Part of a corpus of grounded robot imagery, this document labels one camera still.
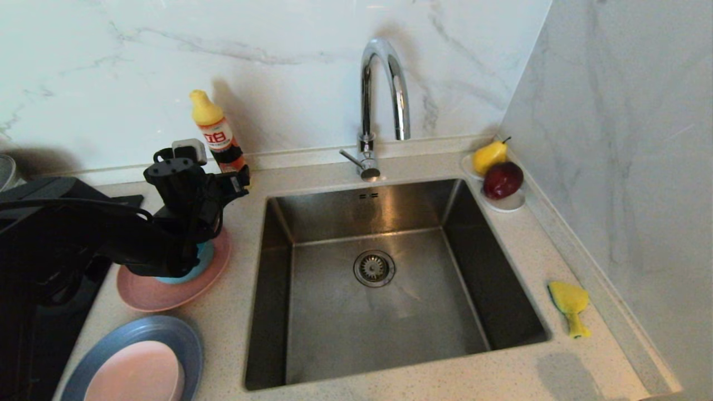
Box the pink bowl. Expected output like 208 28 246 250
84 340 185 401

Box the steel pot with black handle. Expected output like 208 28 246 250
0 154 26 193

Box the large blue-grey plate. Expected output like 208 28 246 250
60 315 203 401

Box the large pink plate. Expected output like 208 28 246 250
116 228 232 312

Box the yellow sponge brush with handle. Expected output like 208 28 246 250
548 281 592 339

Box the round metal drain strainer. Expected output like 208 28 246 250
354 250 396 288

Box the black glass induction cooktop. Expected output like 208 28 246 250
0 195 144 401

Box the dark red apple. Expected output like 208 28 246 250
482 162 524 201

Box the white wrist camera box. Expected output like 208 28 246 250
172 139 208 165

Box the yellow-capped orange dish soap bottle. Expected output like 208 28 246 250
189 89 250 174

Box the yellow pear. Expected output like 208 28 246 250
472 137 511 177

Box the teal bowl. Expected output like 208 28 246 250
156 239 215 285

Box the stainless steel sink basin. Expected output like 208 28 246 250
244 177 551 390

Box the chrome gooseneck faucet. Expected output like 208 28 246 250
340 38 411 182

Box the small white fruit dish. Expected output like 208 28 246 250
460 154 526 213

